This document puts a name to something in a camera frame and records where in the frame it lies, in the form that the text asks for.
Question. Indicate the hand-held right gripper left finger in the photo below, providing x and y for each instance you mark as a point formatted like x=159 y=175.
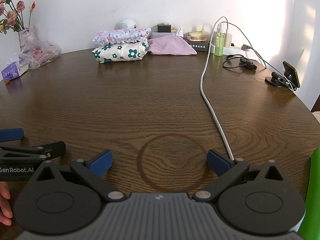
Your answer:
x=100 y=163

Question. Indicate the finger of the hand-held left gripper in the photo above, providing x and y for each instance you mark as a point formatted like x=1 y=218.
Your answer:
x=56 y=148
x=11 y=135

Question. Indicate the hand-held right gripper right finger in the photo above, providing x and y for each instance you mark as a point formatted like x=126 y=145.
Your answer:
x=218 y=161

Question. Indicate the pink and blue mesh garment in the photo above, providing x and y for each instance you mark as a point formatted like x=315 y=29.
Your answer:
x=172 y=45

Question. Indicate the person's left hand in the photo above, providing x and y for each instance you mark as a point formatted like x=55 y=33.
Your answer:
x=5 y=210

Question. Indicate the purple tissue pack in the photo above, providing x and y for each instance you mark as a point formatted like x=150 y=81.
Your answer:
x=12 y=71

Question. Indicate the clear plastic bag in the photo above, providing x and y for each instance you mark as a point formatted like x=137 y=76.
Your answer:
x=42 y=52

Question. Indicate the pale patterned vase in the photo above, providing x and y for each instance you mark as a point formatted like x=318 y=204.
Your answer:
x=26 y=37

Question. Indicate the green plastic object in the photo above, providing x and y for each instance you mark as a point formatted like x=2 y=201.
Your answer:
x=312 y=200

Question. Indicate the pale pink cloth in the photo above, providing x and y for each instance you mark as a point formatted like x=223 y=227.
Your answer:
x=317 y=116

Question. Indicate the white power strip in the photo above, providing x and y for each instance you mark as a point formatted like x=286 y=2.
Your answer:
x=237 y=52

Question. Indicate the folded green flower print cloth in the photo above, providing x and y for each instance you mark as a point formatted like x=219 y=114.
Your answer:
x=120 y=52

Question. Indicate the black phone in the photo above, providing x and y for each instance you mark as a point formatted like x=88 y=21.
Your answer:
x=292 y=73

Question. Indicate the green spray bottle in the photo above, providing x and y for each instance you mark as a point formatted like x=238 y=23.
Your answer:
x=219 y=45

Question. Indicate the dark printed box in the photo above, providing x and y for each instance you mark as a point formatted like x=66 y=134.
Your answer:
x=200 y=46

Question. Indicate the dried pink flowers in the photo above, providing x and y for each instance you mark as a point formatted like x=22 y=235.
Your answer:
x=11 y=16

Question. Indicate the white charger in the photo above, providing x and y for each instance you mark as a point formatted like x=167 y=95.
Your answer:
x=228 y=38

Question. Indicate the folded pink floral cloth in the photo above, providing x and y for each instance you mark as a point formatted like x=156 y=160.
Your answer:
x=120 y=35

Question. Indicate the white flat box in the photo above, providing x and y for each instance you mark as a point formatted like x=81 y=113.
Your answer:
x=161 y=35

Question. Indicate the white round device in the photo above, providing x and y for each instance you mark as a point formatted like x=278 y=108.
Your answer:
x=126 y=24

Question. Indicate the black and white small box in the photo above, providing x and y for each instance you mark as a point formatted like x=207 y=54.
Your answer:
x=164 y=28

